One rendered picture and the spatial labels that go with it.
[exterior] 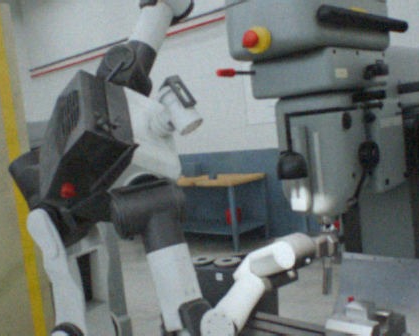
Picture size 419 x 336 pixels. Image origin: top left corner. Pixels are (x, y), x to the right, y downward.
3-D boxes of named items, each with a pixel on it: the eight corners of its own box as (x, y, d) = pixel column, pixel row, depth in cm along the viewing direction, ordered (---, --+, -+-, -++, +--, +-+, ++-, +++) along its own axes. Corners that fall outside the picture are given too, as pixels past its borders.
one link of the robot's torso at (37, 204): (18, 214, 140) (39, 191, 135) (56, 205, 152) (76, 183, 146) (40, 253, 138) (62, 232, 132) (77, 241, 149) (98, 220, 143)
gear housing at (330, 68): (333, 88, 116) (329, 44, 115) (249, 100, 132) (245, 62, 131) (391, 85, 140) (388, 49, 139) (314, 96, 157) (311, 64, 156)
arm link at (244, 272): (252, 247, 128) (225, 284, 120) (274, 239, 122) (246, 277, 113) (268, 266, 129) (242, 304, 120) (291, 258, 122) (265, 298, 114)
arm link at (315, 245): (338, 228, 129) (307, 238, 122) (341, 264, 130) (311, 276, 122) (301, 223, 139) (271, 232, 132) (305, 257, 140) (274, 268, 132)
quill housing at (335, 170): (345, 220, 122) (333, 89, 119) (275, 217, 136) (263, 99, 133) (378, 205, 136) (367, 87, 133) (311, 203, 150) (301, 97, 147)
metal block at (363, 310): (368, 332, 129) (366, 309, 129) (347, 327, 133) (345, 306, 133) (377, 324, 133) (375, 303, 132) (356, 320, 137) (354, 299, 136)
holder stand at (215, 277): (241, 328, 160) (234, 267, 158) (184, 320, 171) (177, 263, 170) (257, 313, 170) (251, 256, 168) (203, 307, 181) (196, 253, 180)
